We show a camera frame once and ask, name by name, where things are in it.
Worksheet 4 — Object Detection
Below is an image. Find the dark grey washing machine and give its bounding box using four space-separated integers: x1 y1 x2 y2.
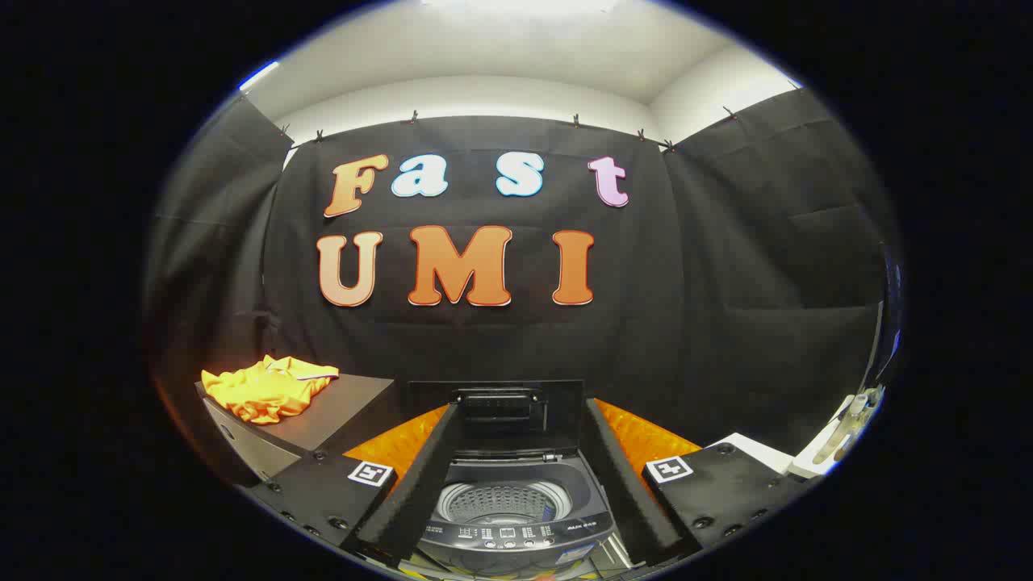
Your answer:
413 450 621 579

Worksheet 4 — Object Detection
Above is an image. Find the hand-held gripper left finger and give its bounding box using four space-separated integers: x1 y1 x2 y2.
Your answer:
242 401 461 570

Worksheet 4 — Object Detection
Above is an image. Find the white side table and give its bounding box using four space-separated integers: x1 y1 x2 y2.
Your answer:
706 391 885 482

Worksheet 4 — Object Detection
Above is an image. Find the clear plastic bottle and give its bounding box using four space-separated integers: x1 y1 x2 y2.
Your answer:
811 393 871 465

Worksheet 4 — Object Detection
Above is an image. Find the ceiling light strip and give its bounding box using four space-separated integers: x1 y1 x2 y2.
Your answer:
238 61 280 91

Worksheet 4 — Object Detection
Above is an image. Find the black backdrop cloth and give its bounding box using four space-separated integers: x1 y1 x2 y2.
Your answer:
144 87 901 485

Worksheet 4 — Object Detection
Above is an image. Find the grey cabinet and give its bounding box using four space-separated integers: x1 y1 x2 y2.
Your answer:
194 373 398 485

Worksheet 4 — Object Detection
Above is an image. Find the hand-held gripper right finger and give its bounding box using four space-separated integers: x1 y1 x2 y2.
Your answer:
585 398 822 568

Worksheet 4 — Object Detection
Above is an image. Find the yellow shirt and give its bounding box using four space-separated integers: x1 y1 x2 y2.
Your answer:
200 355 340 426

